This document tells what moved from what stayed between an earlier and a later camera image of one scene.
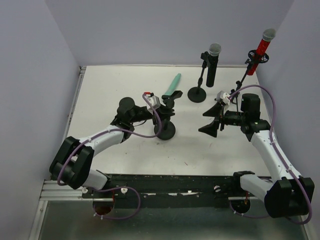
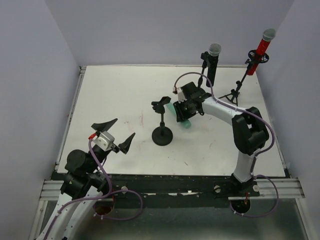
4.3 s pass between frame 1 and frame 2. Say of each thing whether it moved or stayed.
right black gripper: moved
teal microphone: moved
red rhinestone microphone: stayed
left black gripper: moved
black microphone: stayed
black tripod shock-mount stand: stayed
